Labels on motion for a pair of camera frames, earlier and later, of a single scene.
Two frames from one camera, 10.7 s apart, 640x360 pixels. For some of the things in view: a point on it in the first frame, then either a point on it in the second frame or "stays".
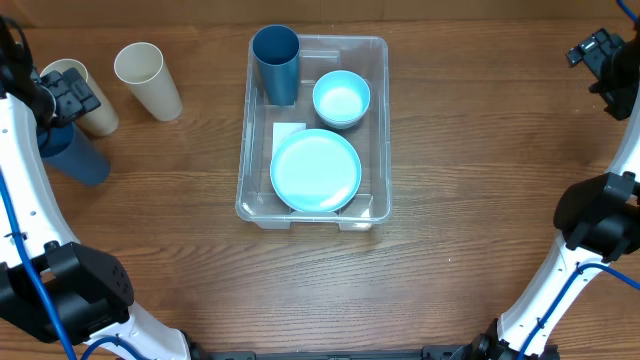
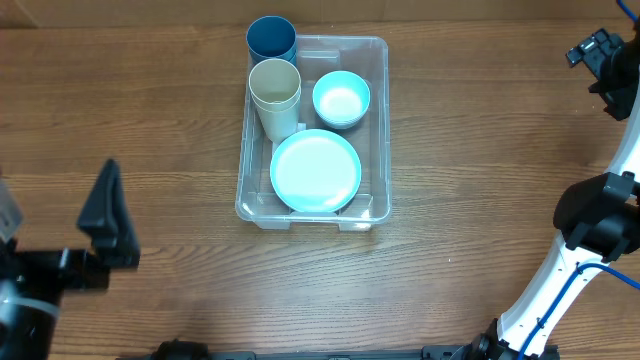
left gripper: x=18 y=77 to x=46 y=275
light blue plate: x=316 y=170 stays
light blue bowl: x=341 y=98 stays
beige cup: x=100 y=121 to x=277 y=103
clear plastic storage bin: x=315 y=144 stays
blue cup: x=68 y=152 to x=271 y=37
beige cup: x=142 y=65 to x=275 y=85
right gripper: x=617 y=103 stays
